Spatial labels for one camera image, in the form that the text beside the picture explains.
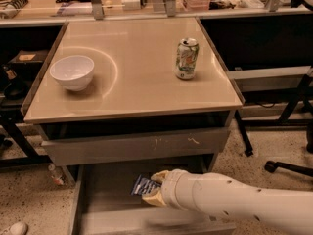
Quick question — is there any green white soda can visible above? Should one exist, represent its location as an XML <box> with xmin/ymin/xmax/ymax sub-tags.
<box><xmin>174</xmin><ymin>38</ymin><xmax>199</xmax><ymax>80</ymax></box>

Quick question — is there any black office chair base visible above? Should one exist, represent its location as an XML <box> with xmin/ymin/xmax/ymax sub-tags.
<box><xmin>264</xmin><ymin>161</ymin><xmax>313</xmax><ymax>177</ymax></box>

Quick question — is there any open middle drawer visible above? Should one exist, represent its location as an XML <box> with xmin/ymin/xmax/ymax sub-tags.
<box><xmin>69</xmin><ymin>156</ymin><xmax>236</xmax><ymax>235</ymax></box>

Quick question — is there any white ceramic bowl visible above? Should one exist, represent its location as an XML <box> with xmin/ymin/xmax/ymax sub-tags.
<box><xmin>50</xmin><ymin>55</ymin><xmax>94</xmax><ymax>91</ymax></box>

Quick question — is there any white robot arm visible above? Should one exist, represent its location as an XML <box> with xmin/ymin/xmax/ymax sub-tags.
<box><xmin>142</xmin><ymin>169</ymin><xmax>313</xmax><ymax>235</ymax></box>

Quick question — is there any white shoe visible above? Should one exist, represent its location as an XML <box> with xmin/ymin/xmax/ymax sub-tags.
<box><xmin>0</xmin><ymin>221</ymin><xmax>28</xmax><ymax>235</ymax></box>

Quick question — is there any black coiled tool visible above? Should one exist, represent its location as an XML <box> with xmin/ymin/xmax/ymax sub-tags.
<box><xmin>0</xmin><ymin>0</ymin><xmax>28</xmax><ymax>19</ymax></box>

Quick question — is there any grey drawer cabinet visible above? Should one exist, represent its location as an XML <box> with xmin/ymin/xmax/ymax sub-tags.
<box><xmin>24</xmin><ymin>18</ymin><xmax>242</xmax><ymax>231</ymax></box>

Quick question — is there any dark blue rxbar wrapper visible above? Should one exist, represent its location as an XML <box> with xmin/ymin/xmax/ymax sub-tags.
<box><xmin>131</xmin><ymin>175</ymin><xmax>161</xmax><ymax>196</ymax></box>

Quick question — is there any closed top drawer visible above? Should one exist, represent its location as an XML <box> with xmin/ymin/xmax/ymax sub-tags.
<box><xmin>42</xmin><ymin>127</ymin><xmax>229</xmax><ymax>166</ymax></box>

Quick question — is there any black box with label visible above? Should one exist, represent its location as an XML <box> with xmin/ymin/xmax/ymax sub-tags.
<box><xmin>9</xmin><ymin>50</ymin><xmax>49</xmax><ymax>69</ymax></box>

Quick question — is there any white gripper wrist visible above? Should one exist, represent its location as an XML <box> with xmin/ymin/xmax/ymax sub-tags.
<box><xmin>142</xmin><ymin>169</ymin><xmax>197</xmax><ymax>210</ymax></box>

